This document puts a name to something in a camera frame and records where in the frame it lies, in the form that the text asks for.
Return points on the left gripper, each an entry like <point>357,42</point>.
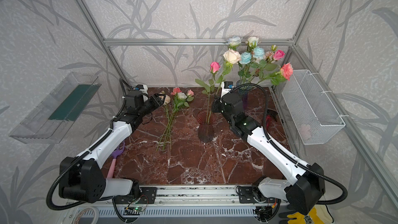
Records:
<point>157,100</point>

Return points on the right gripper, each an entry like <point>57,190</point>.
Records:
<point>217,105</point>

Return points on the blue purple glass vase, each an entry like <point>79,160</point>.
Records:
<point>243,92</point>

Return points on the red glass vase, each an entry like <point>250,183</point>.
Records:
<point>206,126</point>

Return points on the small magenta rose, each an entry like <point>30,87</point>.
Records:
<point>209,88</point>

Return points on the teal peony spray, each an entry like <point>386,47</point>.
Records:
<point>249,65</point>

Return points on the peach cream rose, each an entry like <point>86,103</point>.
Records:
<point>231,57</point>

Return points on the white blue rose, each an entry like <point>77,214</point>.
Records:
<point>234,42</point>

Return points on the coral pink rose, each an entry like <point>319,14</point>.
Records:
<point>273,72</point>

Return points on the pale pink rose spray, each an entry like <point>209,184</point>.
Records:
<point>269,54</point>

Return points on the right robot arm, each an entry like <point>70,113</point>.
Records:
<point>304,185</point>

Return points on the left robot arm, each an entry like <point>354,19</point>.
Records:
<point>80,179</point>

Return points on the flower bunch on table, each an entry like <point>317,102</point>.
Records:
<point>172,105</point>

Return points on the red spray bottle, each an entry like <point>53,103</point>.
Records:
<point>271,116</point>

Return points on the purple pink garden rake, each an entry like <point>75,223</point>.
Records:
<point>115,154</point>

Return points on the clear plastic tray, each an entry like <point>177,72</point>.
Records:
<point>49,122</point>

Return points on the yellow work glove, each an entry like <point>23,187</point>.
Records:
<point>318,215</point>

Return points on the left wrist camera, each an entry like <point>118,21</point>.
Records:
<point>142,88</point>

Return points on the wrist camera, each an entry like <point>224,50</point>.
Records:
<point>226,87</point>
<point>142,88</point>

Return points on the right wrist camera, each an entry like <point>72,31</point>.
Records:
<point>226,87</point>

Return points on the white wire basket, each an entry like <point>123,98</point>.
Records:
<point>313,113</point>

